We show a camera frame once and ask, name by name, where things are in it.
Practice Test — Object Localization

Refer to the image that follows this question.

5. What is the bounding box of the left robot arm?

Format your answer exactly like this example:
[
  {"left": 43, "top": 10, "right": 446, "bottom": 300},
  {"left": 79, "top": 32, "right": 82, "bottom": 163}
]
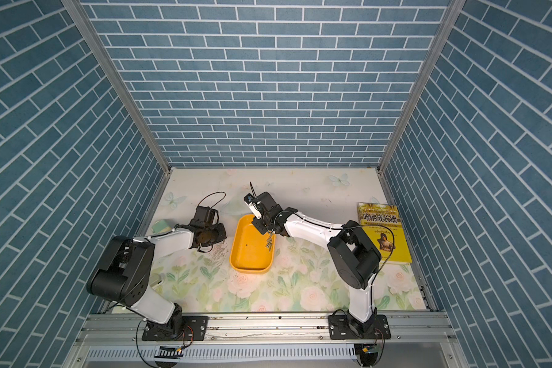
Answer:
[{"left": 86, "top": 205, "right": 226, "bottom": 336}]

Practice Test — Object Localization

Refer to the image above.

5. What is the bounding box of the aluminium mounting rail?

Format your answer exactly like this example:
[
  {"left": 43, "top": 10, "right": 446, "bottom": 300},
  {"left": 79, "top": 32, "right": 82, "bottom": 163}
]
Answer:
[{"left": 76, "top": 311, "right": 457, "bottom": 346}]

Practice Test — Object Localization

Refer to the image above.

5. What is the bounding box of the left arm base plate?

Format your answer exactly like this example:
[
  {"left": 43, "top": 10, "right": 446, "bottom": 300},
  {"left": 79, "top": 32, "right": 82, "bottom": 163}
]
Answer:
[{"left": 141, "top": 315, "right": 209, "bottom": 343}]

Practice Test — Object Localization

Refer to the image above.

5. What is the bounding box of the floral table mat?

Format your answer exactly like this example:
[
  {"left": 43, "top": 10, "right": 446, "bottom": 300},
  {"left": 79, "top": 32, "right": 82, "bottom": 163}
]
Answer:
[{"left": 128, "top": 167, "right": 428, "bottom": 314}]

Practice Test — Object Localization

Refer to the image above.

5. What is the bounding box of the yellow plastic storage box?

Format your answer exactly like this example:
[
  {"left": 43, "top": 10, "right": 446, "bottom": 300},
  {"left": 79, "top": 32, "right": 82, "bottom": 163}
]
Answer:
[{"left": 230, "top": 214, "right": 274, "bottom": 274}]

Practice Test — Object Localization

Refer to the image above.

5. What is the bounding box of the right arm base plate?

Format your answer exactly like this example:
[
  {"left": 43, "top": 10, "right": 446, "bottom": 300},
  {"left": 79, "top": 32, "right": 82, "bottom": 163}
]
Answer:
[{"left": 328, "top": 314, "right": 391, "bottom": 340}]

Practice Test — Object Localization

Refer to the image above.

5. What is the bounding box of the pile of metal screws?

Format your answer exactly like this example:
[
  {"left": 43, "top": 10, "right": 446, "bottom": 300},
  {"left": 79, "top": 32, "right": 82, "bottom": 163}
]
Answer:
[{"left": 265, "top": 234, "right": 274, "bottom": 251}]

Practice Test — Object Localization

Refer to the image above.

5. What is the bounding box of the yellow book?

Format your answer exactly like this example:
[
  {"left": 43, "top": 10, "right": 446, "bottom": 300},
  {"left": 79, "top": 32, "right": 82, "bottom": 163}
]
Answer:
[{"left": 357, "top": 202, "right": 412, "bottom": 264}]

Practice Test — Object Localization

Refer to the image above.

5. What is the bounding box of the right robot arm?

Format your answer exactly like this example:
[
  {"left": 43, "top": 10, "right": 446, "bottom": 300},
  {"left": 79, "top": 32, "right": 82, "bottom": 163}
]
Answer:
[{"left": 244, "top": 192, "right": 382, "bottom": 338}]

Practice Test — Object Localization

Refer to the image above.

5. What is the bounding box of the white slotted cable duct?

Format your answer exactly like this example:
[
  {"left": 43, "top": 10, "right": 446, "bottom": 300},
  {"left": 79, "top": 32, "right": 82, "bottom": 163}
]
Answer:
[{"left": 86, "top": 343, "right": 356, "bottom": 363}]

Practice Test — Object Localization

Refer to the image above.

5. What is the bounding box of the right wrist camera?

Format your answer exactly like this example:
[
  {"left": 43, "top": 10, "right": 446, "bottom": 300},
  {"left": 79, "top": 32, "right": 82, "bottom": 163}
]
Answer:
[{"left": 244, "top": 193, "right": 262, "bottom": 219}]

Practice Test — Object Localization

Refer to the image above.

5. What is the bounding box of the small green white box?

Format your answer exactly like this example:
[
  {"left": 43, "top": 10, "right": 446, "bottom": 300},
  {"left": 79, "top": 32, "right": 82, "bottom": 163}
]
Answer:
[{"left": 151, "top": 219, "right": 173, "bottom": 235}]

